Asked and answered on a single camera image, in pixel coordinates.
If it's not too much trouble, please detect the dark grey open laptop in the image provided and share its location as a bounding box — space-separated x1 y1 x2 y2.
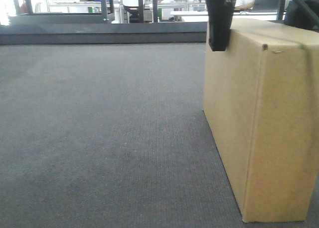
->
251 0 280 12

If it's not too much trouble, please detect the dark grey conveyor belt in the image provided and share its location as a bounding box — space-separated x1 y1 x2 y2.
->
0 43 319 228

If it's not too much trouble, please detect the black metal frame cart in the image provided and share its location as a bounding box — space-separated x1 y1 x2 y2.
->
3 0 115 25

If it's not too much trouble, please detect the white office desk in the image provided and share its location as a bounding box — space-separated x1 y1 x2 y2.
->
170 11 277 22

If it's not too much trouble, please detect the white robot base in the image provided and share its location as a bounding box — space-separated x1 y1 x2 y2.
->
122 0 139 23

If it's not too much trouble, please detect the black conveyor side rail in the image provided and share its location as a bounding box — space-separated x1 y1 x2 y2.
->
0 21 207 45

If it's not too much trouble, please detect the brown cardboard box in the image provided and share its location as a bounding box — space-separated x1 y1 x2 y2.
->
203 18 319 223

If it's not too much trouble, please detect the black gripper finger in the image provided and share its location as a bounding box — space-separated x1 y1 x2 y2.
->
205 0 236 51

